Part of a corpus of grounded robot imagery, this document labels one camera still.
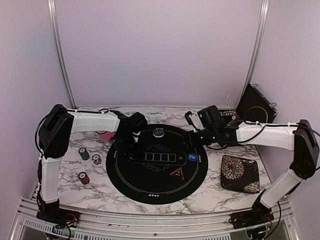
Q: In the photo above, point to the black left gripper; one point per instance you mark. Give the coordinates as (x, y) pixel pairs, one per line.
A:
(138, 152)

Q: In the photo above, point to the black dealer button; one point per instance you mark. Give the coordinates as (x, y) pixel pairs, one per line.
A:
(158, 133)

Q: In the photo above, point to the blue small blind button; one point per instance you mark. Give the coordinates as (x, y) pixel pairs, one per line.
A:
(192, 157)

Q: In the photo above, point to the red triangle all-in marker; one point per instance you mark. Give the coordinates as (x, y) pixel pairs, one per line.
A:
(178, 174)

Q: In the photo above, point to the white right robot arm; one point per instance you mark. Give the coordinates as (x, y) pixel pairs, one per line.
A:
(299, 138)

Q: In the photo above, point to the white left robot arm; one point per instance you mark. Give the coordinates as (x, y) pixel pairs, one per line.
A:
(52, 138)

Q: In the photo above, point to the red playing card deck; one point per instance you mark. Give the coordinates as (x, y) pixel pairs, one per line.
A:
(106, 136)

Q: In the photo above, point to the grey poker chip stack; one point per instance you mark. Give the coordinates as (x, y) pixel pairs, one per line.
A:
(96, 159)

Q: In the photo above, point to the black poker chip case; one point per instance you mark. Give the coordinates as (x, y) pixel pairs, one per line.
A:
(252, 107)

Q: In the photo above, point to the green poker chip stack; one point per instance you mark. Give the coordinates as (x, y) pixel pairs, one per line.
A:
(84, 154)

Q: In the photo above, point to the floral patterned pouch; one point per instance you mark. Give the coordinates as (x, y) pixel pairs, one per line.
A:
(239, 174)

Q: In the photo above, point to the round black poker mat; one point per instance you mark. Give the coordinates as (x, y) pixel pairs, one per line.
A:
(146, 180)

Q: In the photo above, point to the red poker chip stack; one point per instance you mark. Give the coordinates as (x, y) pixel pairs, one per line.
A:
(84, 178)

